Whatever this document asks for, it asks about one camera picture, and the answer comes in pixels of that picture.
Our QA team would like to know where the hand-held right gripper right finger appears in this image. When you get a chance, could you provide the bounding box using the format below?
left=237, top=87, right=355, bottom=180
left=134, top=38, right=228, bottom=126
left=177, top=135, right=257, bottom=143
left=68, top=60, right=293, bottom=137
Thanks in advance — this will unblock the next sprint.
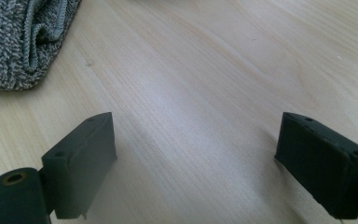
left=274, top=111, right=358, bottom=220

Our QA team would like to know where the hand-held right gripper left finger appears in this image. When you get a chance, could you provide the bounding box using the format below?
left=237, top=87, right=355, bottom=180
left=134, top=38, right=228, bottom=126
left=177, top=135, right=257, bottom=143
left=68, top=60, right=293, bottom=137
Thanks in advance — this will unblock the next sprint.
left=41, top=111, right=118, bottom=220

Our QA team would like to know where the grey terry towel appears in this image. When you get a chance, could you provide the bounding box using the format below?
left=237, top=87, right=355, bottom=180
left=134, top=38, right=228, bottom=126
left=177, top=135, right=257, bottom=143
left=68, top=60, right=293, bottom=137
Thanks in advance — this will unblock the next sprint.
left=0, top=0, right=83, bottom=92

